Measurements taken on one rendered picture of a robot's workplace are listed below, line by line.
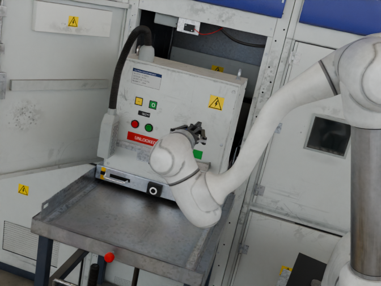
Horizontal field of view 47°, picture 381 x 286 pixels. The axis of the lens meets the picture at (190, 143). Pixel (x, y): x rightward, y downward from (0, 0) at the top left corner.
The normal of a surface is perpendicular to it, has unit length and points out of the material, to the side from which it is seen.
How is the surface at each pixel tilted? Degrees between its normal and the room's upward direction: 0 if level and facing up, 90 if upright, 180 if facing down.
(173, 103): 90
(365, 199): 101
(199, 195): 79
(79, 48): 90
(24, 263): 90
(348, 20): 90
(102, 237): 0
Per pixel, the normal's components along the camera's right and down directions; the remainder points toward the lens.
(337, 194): -0.25, 0.26
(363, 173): -0.71, 0.28
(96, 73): 0.73, 0.35
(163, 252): 0.19, -0.93
